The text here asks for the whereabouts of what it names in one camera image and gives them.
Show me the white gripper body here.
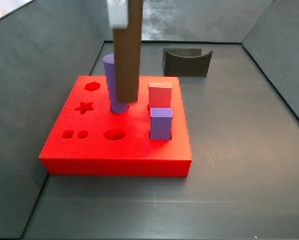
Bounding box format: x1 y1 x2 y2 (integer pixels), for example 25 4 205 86
108 0 130 29

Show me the brown oval peg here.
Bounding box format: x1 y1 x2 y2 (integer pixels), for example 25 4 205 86
113 0 144 103

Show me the black curved fixture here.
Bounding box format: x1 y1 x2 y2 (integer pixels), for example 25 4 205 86
164 48 213 77

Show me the red rectangular peg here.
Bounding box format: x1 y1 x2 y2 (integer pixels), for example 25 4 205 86
150 82 173 108

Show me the purple cylinder peg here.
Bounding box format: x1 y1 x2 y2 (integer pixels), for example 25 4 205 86
104 53 129 113

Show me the purple square peg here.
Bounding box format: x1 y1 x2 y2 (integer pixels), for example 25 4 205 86
150 108 173 141

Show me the red shape sorter block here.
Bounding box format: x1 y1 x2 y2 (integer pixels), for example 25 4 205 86
41 76 192 177

